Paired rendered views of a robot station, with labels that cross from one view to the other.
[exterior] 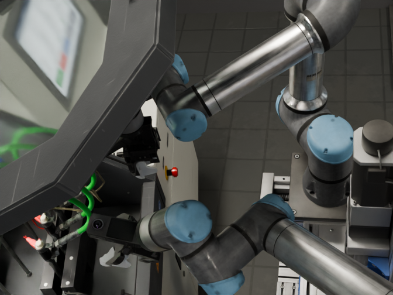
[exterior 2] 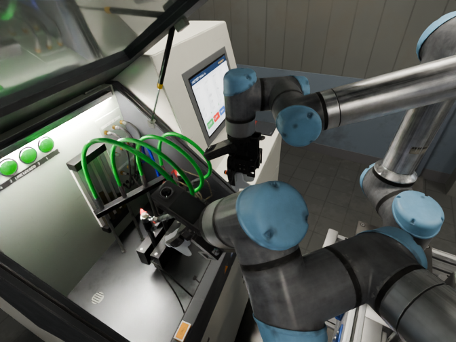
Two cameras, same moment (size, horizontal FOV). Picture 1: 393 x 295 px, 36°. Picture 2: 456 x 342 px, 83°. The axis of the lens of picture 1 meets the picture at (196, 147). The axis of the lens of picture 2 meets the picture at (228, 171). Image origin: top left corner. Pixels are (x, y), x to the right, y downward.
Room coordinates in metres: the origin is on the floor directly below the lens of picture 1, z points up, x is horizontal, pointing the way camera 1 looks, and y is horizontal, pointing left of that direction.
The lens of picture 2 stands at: (0.39, 0.05, 1.78)
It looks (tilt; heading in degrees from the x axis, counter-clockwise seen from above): 38 degrees down; 13
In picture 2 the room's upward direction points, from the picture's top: 4 degrees counter-clockwise
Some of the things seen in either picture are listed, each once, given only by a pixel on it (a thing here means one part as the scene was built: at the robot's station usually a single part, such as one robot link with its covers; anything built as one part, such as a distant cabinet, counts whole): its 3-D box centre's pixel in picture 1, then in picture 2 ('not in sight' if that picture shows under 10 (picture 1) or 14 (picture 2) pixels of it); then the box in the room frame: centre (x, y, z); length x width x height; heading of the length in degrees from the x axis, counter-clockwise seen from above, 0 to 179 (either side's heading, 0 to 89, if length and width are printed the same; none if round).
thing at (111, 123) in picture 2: not in sight; (122, 148); (1.20, 0.68, 1.20); 0.13 x 0.03 x 0.31; 169
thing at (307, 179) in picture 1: (330, 174); not in sight; (0.93, -0.34, 1.09); 0.15 x 0.15 x 0.10
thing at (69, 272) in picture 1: (72, 247); (174, 231); (1.03, 0.44, 0.91); 0.34 x 0.10 x 0.15; 169
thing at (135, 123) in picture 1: (126, 116); (240, 124); (0.97, 0.14, 1.46); 0.08 x 0.08 x 0.05
